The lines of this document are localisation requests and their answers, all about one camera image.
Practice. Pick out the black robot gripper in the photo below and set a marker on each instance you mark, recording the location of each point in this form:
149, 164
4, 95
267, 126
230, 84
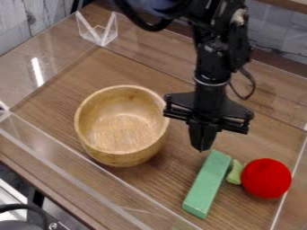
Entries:
208, 111

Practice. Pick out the green rectangular block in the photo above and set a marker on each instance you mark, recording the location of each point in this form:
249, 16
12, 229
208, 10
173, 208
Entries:
204, 189

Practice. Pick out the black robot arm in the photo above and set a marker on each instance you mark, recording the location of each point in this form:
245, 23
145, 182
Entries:
218, 23

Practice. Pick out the brown wooden bowl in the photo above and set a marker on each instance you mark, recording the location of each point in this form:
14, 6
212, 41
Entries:
120, 125

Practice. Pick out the green plush leaf piece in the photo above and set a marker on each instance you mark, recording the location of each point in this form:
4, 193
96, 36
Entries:
233, 176

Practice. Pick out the red plush ball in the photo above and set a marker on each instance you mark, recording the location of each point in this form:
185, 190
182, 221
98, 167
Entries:
265, 178

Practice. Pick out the black table leg bracket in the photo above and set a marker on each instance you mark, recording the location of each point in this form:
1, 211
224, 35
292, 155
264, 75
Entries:
21, 216

